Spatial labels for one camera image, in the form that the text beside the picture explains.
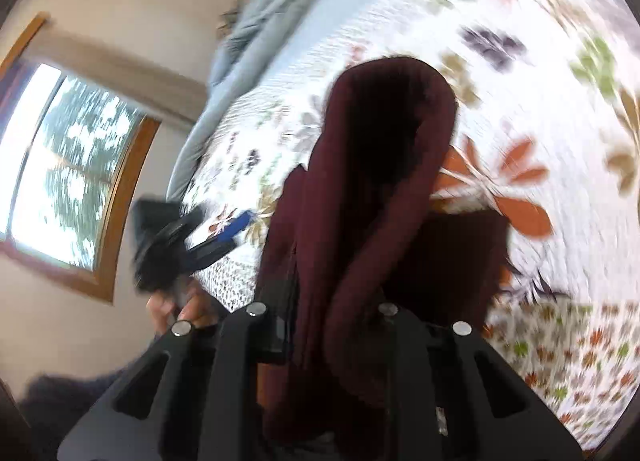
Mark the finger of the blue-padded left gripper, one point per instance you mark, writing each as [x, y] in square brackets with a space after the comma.
[222, 233]
[206, 254]

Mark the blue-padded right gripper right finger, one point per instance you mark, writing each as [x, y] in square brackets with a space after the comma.
[451, 396]

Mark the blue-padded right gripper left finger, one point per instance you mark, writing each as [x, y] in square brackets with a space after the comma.
[191, 396]

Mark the maroon pants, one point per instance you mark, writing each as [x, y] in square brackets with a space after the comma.
[355, 228]

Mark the person's left hand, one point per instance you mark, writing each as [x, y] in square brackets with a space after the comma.
[194, 305]

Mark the beige side window curtain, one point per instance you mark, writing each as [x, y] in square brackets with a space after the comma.
[165, 94]

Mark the light blue comforter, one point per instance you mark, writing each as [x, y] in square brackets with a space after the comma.
[259, 31]

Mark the floral white quilted bedspread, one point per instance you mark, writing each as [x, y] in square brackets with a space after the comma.
[547, 134]

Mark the window with wooden frame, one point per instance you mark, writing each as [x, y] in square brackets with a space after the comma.
[71, 155]

